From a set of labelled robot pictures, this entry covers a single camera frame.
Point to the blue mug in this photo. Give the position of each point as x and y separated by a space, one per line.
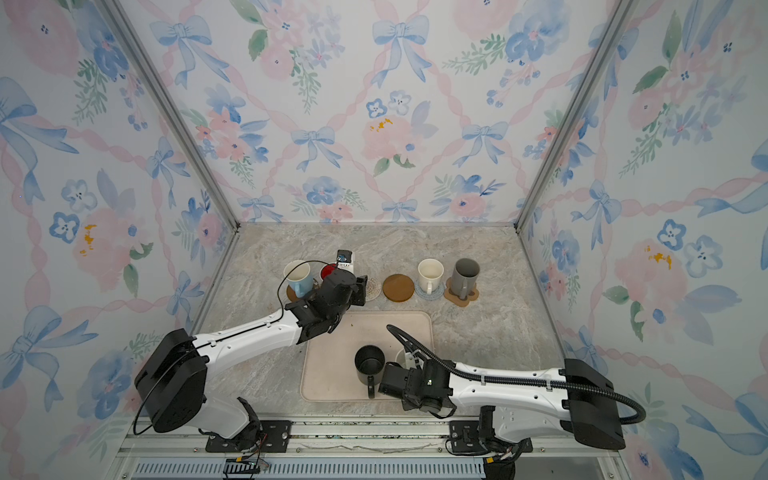
298 275

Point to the multicolour woven coaster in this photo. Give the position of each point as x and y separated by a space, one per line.
373 289

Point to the cork paw coaster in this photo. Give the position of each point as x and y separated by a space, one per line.
456 300

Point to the white speckled mug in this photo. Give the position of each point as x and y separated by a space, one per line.
405 359

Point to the right corner aluminium post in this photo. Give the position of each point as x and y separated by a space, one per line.
610 37

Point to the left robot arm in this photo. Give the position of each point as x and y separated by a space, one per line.
174 383

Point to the cream white mug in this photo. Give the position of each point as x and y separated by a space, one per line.
430 274

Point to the red inside mug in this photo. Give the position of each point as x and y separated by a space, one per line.
327 270

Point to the blue woven coaster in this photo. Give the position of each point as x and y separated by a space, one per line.
433 296

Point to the black mug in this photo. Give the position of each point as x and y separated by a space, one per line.
369 363

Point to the corner aluminium post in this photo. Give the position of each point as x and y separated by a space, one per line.
117 19
610 37

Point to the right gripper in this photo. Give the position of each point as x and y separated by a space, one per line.
410 406

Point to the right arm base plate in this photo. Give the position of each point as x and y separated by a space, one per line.
469 438

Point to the left corner aluminium post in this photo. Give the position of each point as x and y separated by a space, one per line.
117 19

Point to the brown wooden round coaster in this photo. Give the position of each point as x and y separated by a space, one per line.
398 288

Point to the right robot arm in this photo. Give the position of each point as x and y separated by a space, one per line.
575 400

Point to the grey mug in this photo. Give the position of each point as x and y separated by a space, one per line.
464 277

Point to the dark brown round coaster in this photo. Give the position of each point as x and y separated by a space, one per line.
291 294

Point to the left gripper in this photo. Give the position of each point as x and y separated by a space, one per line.
360 290

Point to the aluminium rail frame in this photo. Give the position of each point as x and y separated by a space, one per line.
356 448

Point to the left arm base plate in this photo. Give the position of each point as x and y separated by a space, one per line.
270 436

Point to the beige tray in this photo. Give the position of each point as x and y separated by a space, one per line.
329 374

